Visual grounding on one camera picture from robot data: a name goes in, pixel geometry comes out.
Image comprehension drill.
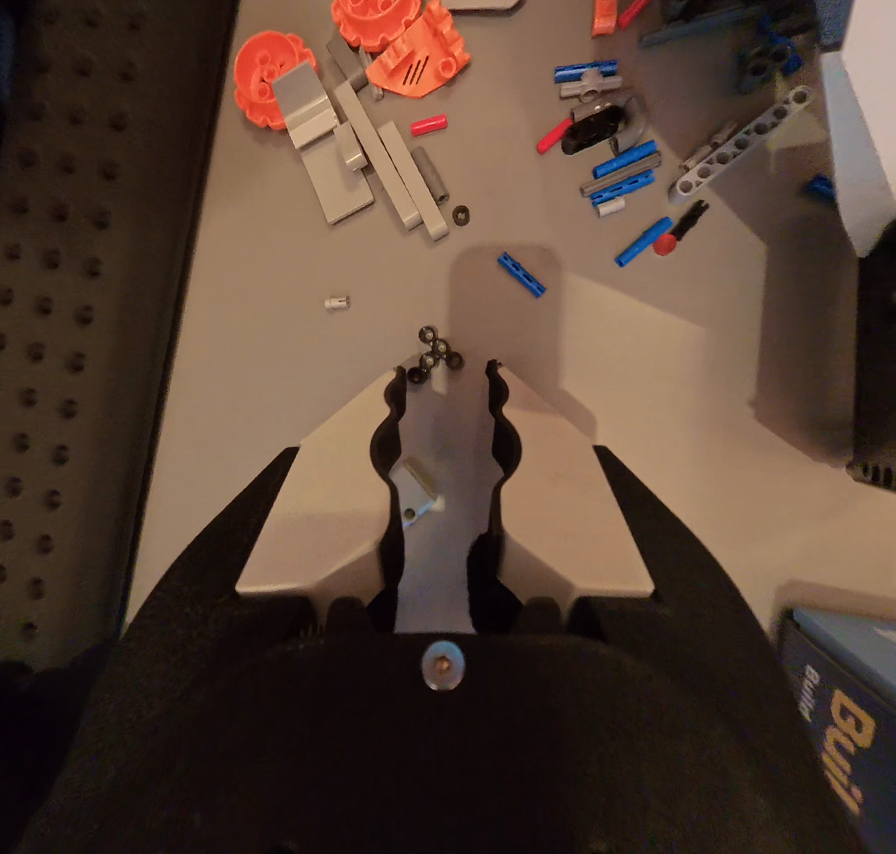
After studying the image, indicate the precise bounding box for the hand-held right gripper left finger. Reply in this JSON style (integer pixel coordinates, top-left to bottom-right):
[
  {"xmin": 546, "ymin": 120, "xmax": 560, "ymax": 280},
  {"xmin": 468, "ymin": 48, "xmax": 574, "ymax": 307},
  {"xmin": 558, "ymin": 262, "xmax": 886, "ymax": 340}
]
[{"xmin": 234, "ymin": 366, "xmax": 408, "ymax": 617}]

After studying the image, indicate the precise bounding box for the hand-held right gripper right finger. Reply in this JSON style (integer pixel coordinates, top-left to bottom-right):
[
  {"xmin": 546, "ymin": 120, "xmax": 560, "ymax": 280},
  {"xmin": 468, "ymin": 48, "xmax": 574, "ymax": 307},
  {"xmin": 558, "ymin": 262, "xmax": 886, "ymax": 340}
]
[{"xmin": 465, "ymin": 359, "xmax": 657, "ymax": 620}]

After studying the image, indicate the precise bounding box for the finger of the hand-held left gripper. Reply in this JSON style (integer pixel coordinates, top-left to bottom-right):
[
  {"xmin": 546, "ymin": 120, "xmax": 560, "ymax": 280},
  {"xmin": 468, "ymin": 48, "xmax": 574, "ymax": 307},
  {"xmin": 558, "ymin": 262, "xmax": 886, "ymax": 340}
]
[{"xmin": 820, "ymin": 48, "xmax": 896, "ymax": 259}]

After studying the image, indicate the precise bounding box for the black three-hole connector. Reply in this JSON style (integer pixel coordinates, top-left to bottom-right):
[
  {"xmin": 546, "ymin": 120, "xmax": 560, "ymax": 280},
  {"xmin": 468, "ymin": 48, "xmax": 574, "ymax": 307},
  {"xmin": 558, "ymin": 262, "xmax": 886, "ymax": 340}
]
[{"xmin": 406, "ymin": 325, "xmax": 465, "ymax": 385}]

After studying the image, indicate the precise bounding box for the blue and grey connector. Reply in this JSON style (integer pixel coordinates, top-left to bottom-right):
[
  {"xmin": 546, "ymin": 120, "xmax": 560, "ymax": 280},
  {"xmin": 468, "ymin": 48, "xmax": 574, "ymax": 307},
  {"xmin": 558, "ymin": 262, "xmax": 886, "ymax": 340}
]
[{"xmin": 734, "ymin": 18, "xmax": 806, "ymax": 96}]

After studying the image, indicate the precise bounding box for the light grey long holed beam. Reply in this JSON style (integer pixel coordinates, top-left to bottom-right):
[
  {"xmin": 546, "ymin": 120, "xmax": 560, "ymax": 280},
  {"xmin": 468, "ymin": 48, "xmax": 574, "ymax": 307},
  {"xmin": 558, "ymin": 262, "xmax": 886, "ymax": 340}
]
[{"xmin": 667, "ymin": 86, "xmax": 815, "ymax": 204}]

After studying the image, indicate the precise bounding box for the black axle pin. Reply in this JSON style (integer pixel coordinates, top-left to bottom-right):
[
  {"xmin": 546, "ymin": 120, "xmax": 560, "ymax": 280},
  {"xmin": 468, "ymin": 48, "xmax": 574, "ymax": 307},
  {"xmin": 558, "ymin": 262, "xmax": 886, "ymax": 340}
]
[{"xmin": 668, "ymin": 199, "xmax": 711, "ymax": 239}]

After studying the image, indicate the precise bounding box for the dark grey axle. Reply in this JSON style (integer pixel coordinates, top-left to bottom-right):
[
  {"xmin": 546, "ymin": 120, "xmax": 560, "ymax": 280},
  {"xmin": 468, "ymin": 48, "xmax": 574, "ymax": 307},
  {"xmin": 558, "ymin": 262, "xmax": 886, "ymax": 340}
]
[{"xmin": 579, "ymin": 153, "xmax": 663, "ymax": 199}]

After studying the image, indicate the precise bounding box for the blue ridged axle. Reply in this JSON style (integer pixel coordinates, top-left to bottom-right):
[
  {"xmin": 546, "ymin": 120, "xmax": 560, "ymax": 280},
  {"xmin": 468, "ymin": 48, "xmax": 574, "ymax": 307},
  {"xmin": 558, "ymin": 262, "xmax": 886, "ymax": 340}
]
[{"xmin": 496, "ymin": 251, "xmax": 547, "ymax": 299}]

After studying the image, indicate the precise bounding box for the grey axle connector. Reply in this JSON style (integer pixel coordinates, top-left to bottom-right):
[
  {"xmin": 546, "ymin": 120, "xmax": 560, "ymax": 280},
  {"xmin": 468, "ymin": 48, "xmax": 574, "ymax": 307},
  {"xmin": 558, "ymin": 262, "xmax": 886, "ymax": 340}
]
[{"xmin": 559, "ymin": 72, "xmax": 624, "ymax": 101}]

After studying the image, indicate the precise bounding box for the black oval beam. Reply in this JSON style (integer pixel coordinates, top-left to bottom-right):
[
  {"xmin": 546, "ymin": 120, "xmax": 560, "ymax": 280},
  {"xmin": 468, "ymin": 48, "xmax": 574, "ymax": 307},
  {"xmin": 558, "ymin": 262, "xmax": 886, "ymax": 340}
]
[{"xmin": 560, "ymin": 105, "xmax": 626, "ymax": 157}]

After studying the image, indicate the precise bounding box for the grey flat plate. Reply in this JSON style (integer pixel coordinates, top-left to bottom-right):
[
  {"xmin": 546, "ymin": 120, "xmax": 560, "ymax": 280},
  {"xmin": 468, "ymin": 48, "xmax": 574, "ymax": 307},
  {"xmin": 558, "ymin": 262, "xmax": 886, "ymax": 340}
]
[{"xmin": 300, "ymin": 133, "xmax": 376, "ymax": 226}]

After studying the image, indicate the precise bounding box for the blue toy kit box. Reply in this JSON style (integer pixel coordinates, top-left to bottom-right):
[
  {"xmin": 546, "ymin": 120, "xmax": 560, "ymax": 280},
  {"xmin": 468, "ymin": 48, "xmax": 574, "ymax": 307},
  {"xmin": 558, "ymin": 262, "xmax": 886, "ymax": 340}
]
[{"xmin": 773, "ymin": 602, "xmax": 896, "ymax": 854}]

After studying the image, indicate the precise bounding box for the dark grey tube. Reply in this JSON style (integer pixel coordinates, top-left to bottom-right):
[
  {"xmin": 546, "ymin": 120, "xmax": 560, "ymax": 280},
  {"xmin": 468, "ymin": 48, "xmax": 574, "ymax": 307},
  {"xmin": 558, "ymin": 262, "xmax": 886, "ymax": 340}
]
[{"xmin": 410, "ymin": 145, "xmax": 451, "ymax": 205}]

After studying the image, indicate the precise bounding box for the black perforated panel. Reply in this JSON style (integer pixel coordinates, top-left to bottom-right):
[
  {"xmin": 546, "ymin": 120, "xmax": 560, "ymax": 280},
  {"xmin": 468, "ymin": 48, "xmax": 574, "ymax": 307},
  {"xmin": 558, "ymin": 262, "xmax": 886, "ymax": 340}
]
[{"xmin": 0, "ymin": 0, "xmax": 247, "ymax": 673}]

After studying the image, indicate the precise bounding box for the small grey brick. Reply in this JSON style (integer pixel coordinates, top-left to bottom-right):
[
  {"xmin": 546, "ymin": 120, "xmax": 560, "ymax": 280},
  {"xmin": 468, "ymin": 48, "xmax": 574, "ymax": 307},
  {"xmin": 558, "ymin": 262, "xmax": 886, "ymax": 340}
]
[{"xmin": 334, "ymin": 121, "xmax": 369, "ymax": 172}]

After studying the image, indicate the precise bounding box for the orange curved panel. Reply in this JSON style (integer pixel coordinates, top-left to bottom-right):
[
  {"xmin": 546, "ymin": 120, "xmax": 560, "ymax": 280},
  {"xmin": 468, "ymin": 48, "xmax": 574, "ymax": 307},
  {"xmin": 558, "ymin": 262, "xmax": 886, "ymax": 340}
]
[{"xmin": 365, "ymin": 0, "xmax": 472, "ymax": 99}]

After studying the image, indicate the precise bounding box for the grey bent panel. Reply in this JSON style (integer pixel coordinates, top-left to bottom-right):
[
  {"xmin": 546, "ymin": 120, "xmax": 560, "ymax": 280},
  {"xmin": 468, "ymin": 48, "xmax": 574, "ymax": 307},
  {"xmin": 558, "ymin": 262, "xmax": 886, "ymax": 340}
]
[{"xmin": 272, "ymin": 63, "xmax": 341, "ymax": 150}]

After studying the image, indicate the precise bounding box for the orange gear wheel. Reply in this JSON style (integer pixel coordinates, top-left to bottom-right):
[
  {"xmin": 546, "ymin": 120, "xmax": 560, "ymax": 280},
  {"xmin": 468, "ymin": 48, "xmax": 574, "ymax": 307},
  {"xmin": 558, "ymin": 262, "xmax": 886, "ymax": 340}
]
[
  {"xmin": 233, "ymin": 30, "xmax": 319, "ymax": 131},
  {"xmin": 331, "ymin": 0, "xmax": 426, "ymax": 54}
]

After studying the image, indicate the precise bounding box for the dark grey beam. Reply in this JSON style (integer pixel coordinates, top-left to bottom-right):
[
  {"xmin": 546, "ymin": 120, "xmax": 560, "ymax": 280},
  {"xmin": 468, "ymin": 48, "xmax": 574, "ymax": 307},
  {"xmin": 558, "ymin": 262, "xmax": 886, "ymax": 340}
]
[{"xmin": 325, "ymin": 37, "xmax": 387, "ymax": 101}]

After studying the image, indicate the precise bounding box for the light grey holed bracket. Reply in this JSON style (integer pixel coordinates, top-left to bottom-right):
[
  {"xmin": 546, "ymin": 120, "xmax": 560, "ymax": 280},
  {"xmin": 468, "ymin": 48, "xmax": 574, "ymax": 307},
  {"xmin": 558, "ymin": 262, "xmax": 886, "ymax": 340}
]
[{"xmin": 387, "ymin": 457, "xmax": 447, "ymax": 525}]

